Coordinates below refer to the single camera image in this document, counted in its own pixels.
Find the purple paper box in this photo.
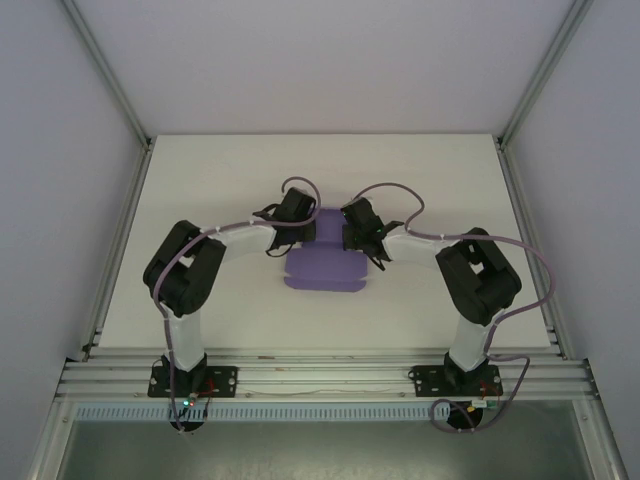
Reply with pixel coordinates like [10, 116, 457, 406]
[283, 207, 371, 296]

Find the grey metal panel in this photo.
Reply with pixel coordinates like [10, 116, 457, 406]
[54, 420, 596, 480]

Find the aluminium mounting rail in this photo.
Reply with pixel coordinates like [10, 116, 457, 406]
[55, 349, 599, 401]

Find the aluminium side rail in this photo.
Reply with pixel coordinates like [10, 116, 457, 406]
[79, 142, 154, 362]
[497, 142, 571, 361]

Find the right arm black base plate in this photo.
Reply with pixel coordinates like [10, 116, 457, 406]
[407, 364, 503, 399]

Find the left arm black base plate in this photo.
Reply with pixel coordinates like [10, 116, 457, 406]
[147, 365, 239, 399]

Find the slotted grey cable duct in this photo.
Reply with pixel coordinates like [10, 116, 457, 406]
[74, 405, 581, 422]

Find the aluminium frame post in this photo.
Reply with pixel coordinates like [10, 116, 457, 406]
[62, 0, 154, 151]
[497, 0, 596, 151]

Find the aluminium frame leg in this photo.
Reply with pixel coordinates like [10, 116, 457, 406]
[574, 399, 629, 480]
[27, 399, 76, 480]

